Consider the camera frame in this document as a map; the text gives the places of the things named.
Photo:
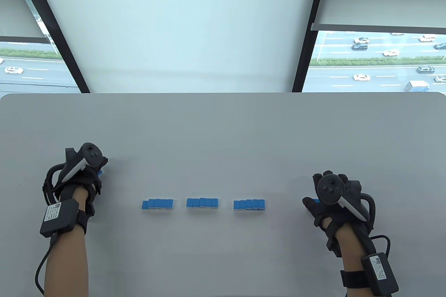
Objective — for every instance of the person's left hand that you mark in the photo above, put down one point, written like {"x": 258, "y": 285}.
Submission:
{"x": 89, "y": 178}

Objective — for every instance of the person's right hand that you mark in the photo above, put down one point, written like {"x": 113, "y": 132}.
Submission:
{"x": 320, "y": 213}

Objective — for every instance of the person's right forearm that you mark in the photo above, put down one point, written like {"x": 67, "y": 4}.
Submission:
{"x": 350, "y": 249}

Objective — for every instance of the person's left forearm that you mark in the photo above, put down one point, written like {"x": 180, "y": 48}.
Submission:
{"x": 66, "y": 258}

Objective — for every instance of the black white handheld controller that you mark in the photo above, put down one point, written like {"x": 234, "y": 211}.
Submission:
{"x": 329, "y": 188}
{"x": 91, "y": 154}

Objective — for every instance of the wide white roller blind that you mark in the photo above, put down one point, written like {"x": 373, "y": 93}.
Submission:
{"x": 174, "y": 25}

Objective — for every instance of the black window frame pillar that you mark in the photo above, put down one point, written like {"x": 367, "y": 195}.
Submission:
{"x": 52, "y": 29}
{"x": 310, "y": 32}

